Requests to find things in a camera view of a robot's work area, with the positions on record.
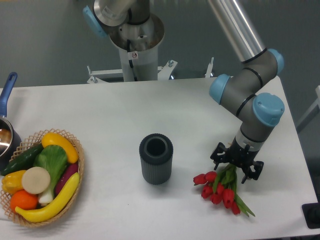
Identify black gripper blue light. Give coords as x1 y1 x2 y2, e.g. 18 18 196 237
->
210 142 264 184

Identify red tulip bouquet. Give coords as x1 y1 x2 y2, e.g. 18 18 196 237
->
193 163 255 217

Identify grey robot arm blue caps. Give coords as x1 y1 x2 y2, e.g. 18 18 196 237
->
82 0 285 180

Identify dark grey ribbed vase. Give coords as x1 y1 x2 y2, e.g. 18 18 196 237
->
139 133 174 185

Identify black device at table edge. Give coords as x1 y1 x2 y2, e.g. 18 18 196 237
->
301 202 320 229

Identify purple eggplant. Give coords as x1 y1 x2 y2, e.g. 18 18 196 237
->
54 162 79 196

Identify green bok choy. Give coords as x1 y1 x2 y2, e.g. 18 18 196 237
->
33 145 68 206

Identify beige round disc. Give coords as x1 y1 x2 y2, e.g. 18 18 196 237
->
21 166 51 195

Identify yellow banana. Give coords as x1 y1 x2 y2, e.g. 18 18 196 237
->
15 172 80 223

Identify green cucumber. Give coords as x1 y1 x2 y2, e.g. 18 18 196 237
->
0 144 44 176

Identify orange fruit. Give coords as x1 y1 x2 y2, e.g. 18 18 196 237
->
10 190 38 212

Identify yellow bell pepper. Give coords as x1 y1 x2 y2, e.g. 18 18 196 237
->
1 170 26 195

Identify white metal base frame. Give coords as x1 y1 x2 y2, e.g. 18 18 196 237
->
86 57 215 84

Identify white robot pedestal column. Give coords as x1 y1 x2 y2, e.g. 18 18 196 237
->
109 13 165 82

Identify blue handled saucepan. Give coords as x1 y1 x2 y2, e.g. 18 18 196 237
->
0 72 21 171

